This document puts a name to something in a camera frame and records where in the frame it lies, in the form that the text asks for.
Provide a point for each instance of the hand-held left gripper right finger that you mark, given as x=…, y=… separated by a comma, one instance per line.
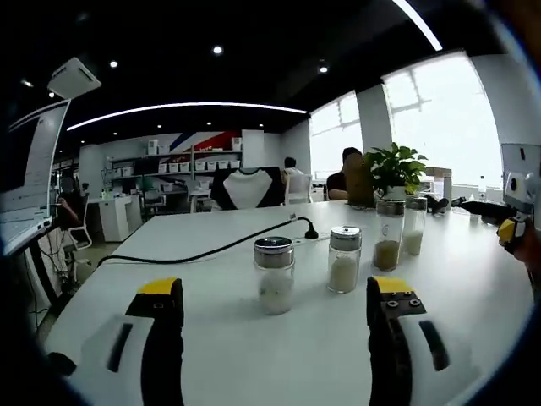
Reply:
x=382, y=338

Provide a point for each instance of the white mesh chair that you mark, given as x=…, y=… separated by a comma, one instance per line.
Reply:
x=299, y=189

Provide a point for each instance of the black and white office chair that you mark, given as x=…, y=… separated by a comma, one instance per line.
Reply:
x=247, y=188

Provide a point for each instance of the black object on table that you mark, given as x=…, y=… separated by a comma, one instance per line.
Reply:
x=438, y=207

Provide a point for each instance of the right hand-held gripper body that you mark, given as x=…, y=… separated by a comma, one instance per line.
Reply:
x=517, y=169

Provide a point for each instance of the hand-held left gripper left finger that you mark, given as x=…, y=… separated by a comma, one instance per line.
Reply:
x=165, y=338

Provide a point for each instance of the green potted plant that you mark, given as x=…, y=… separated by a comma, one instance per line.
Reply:
x=395, y=169

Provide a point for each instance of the glass seasoning bottle white powder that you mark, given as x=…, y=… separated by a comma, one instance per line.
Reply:
x=343, y=262

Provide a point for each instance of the glass seasoning bottle white clumps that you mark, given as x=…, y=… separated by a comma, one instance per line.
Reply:
x=274, y=270

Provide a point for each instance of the long ceiling light strip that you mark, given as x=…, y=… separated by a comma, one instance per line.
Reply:
x=181, y=108

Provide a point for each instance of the computer monitor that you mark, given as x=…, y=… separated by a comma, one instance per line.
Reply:
x=29, y=177

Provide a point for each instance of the shelf with white bins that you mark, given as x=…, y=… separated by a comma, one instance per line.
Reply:
x=177, y=167

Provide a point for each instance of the white cabinet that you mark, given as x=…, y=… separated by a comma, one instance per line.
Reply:
x=118, y=215

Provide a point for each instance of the tall seasoning bottle white powder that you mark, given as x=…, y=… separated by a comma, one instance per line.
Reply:
x=414, y=228

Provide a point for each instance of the tall seasoning bottle brown powder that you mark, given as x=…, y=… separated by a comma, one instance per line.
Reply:
x=389, y=237

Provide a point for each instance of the white ceiling air conditioner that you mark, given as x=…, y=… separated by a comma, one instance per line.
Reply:
x=74, y=78

